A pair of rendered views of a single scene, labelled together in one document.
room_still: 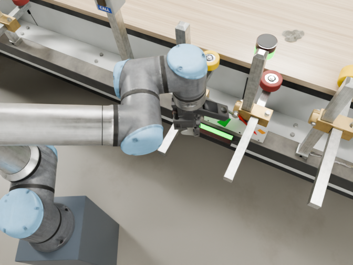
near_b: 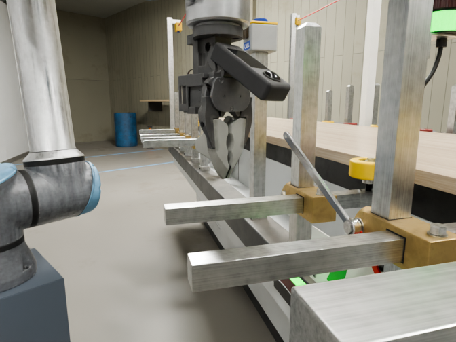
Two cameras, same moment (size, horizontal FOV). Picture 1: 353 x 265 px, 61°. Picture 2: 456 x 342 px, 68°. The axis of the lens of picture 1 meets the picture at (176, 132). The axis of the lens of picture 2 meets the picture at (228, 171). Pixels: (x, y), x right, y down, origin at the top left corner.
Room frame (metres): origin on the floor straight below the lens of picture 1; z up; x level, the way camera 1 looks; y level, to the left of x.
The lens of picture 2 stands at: (0.09, -0.39, 1.02)
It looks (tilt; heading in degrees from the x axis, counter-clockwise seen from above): 11 degrees down; 40
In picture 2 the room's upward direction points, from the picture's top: straight up
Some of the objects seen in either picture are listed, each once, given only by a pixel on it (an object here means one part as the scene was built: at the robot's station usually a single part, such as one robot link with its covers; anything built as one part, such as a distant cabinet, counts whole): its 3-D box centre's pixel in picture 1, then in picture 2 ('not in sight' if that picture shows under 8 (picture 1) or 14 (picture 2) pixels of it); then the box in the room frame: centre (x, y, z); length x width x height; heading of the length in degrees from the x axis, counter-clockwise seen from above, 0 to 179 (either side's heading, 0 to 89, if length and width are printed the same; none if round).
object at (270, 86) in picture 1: (268, 87); not in sight; (0.66, -0.38, 0.85); 0.08 x 0.08 x 0.11
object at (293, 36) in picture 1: (293, 33); not in sight; (0.85, -0.52, 0.91); 0.09 x 0.07 x 0.02; 85
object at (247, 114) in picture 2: not in sight; (237, 115); (0.49, -0.07, 1.00); 0.05 x 0.02 x 0.09; 172
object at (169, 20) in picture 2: not in sight; (176, 82); (2.03, 1.83, 1.20); 0.11 x 0.09 x 1.00; 146
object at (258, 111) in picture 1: (252, 111); (402, 237); (0.56, -0.29, 0.84); 0.13 x 0.06 x 0.05; 56
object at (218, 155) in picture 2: (189, 132); (209, 147); (0.45, -0.04, 0.95); 0.06 x 0.03 x 0.09; 82
